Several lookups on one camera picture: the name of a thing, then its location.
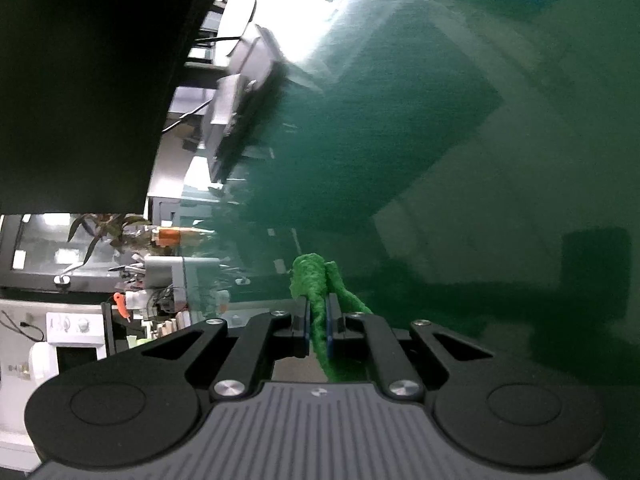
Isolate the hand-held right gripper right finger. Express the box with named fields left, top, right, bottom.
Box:
left=325, top=294, right=493, bottom=400

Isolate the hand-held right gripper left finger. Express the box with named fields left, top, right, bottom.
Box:
left=141, top=296, right=312, bottom=400

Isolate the green cleaning cloth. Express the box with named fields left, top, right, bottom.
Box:
left=290, top=252, right=373, bottom=383

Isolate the grey metal case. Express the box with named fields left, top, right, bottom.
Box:
left=144, top=256, right=222, bottom=289

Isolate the orange plant pot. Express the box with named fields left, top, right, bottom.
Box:
left=151, top=226, right=201, bottom=247

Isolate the potted plant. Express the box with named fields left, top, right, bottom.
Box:
left=67, top=211, right=152, bottom=267

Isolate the white machine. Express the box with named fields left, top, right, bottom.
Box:
left=0, top=299, right=108, bottom=456

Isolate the dark computer monitor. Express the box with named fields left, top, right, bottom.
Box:
left=0, top=0, right=236, bottom=216

